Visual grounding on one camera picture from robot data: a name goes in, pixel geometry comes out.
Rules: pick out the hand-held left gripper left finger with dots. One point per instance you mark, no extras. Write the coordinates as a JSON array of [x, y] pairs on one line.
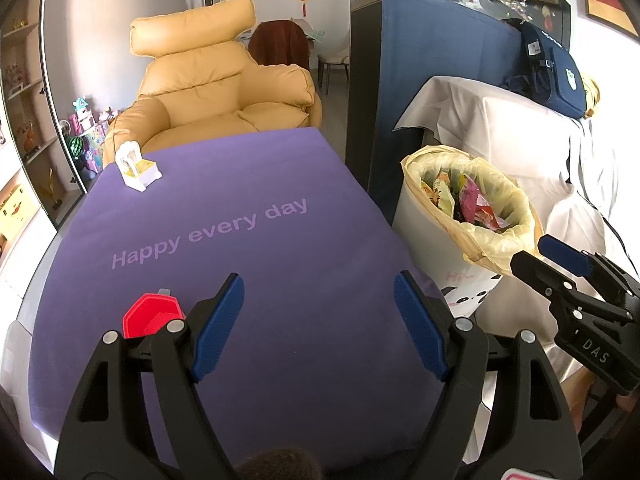
[[220, 330]]

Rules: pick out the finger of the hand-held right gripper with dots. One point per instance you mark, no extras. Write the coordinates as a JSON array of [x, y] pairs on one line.
[[535, 270], [565, 255]]

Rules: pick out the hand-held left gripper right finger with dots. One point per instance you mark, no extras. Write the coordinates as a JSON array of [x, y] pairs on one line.
[[420, 330]]

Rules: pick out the white bin with yellow bag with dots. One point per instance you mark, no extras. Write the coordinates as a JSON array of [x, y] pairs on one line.
[[490, 245]]

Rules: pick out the white panda print bin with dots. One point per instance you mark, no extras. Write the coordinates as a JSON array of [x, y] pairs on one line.
[[425, 240]]

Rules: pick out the pile of colourful wrappers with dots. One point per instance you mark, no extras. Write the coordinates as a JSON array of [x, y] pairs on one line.
[[470, 200]]

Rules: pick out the person's right hand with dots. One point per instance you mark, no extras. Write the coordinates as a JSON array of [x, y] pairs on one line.
[[580, 395]]

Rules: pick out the red hexagonal plastic cup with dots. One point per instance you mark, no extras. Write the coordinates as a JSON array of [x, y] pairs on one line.
[[150, 315]]

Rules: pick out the purple printed tablecloth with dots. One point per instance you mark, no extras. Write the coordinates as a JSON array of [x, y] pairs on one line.
[[300, 260]]

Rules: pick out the white dust cover cloth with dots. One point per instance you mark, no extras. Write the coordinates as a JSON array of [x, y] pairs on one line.
[[500, 120]]

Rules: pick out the yellow fabric item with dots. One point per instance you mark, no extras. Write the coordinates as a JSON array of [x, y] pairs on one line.
[[592, 97]]

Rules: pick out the navy blue backpack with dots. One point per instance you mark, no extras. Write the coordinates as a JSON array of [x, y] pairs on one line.
[[550, 70]]

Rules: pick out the white furniture block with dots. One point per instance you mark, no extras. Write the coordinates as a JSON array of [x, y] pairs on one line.
[[12, 355]]

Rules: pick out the watermelon striped ball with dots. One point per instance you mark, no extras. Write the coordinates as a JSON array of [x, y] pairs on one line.
[[78, 148]]

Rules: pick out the blue covered cabinet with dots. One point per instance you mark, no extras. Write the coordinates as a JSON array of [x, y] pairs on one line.
[[425, 60]]

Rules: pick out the pile of colourful toys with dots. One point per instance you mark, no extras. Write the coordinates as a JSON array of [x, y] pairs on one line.
[[92, 130]]

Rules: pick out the yellow gift box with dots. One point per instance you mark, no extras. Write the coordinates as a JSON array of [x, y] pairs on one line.
[[12, 207]]

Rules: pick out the yellow leather armchair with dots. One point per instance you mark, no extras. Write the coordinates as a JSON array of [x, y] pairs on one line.
[[200, 85]]

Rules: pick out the glass door display shelf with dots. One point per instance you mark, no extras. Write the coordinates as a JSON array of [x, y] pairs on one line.
[[30, 125]]

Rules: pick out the white dining chair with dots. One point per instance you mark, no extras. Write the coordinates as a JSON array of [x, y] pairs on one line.
[[335, 57]]

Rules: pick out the brown draped dining chair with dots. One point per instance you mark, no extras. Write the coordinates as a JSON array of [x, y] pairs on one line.
[[277, 42]]

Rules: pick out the white low wall cabinet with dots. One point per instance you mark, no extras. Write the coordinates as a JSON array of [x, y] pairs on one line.
[[20, 250]]

